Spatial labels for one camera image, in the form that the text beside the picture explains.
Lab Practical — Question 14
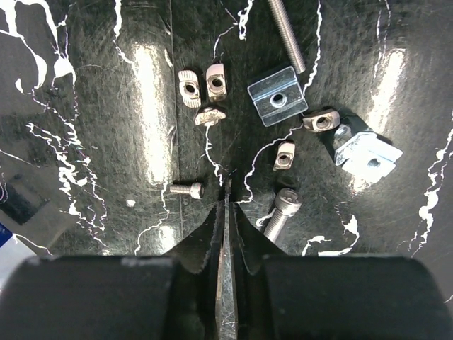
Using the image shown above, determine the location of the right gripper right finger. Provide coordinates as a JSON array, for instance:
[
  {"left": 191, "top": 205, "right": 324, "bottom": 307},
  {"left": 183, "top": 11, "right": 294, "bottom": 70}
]
[{"left": 226, "top": 180, "right": 445, "bottom": 339}]

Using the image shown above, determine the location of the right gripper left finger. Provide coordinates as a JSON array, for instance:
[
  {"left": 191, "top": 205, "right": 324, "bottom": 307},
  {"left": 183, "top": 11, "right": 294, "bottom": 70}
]
[{"left": 1, "top": 189, "right": 227, "bottom": 339}]

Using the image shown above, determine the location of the pile of screws and nuts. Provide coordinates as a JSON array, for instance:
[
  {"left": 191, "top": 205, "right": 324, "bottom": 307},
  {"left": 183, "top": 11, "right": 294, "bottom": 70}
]
[{"left": 176, "top": 62, "right": 341, "bottom": 171}]

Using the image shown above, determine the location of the silver cap head screw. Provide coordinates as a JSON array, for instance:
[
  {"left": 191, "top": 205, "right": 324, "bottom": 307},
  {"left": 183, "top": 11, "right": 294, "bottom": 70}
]
[{"left": 263, "top": 188, "right": 302, "bottom": 242}]

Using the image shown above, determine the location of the short silver cap screw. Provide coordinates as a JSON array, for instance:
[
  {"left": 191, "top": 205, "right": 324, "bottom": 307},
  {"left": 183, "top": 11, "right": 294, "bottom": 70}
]
[{"left": 169, "top": 182, "right": 205, "bottom": 200}]

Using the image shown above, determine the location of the silver slide-in t-nut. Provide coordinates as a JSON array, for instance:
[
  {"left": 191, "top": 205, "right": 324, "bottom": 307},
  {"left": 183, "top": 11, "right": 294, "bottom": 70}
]
[{"left": 333, "top": 124, "right": 403, "bottom": 183}]

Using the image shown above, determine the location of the clear plastic compartment box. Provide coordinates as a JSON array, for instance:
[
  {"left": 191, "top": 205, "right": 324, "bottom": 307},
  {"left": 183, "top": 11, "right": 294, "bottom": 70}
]
[{"left": 0, "top": 225, "right": 36, "bottom": 288}]

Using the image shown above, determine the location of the silver long screw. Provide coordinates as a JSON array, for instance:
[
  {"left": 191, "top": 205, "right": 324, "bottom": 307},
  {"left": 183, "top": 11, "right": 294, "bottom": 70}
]
[{"left": 268, "top": 0, "right": 306, "bottom": 74}]

